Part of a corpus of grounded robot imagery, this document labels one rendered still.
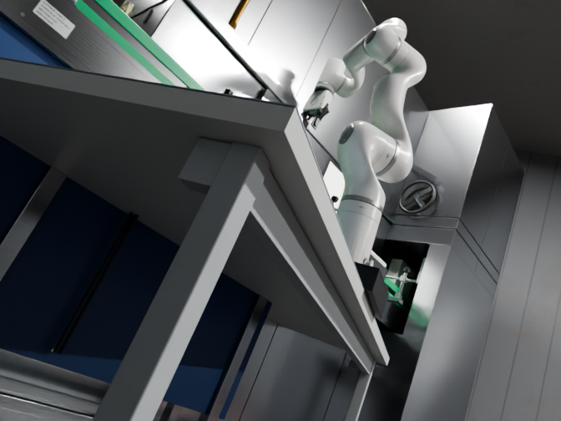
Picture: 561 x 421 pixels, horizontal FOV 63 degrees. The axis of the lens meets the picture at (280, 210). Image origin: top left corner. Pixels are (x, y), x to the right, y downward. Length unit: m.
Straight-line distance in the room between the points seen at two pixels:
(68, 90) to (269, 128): 0.30
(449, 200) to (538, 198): 2.15
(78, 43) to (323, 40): 1.31
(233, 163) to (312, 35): 1.70
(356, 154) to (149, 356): 0.91
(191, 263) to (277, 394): 1.68
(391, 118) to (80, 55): 0.84
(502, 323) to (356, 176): 3.07
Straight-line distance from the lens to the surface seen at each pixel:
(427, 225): 2.55
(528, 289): 4.32
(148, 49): 1.30
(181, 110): 0.56
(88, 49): 1.20
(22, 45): 1.17
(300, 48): 2.12
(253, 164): 0.52
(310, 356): 2.24
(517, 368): 4.15
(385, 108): 1.43
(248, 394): 2.02
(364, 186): 1.26
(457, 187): 2.61
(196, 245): 0.50
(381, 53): 1.56
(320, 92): 1.93
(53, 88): 0.71
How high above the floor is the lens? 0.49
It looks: 19 degrees up
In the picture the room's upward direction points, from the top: 24 degrees clockwise
